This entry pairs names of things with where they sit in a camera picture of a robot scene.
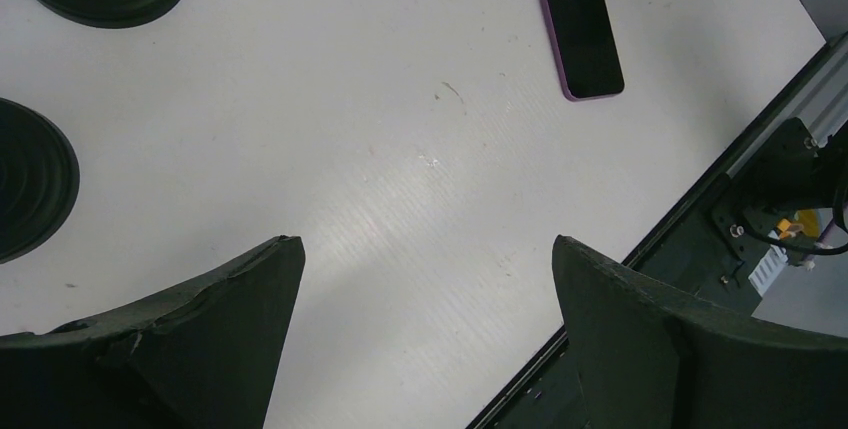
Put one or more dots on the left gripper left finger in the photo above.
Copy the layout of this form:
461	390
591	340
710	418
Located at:
201	354

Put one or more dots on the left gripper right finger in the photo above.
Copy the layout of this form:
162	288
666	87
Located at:
652	356

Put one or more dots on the black round-base phone stand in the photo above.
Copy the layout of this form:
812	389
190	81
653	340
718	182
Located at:
40	178

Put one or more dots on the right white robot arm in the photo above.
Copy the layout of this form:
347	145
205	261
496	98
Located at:
788	173

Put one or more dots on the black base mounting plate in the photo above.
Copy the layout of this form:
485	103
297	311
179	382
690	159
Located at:
686	251

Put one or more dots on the right white cable duct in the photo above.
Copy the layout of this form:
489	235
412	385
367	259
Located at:
767	270

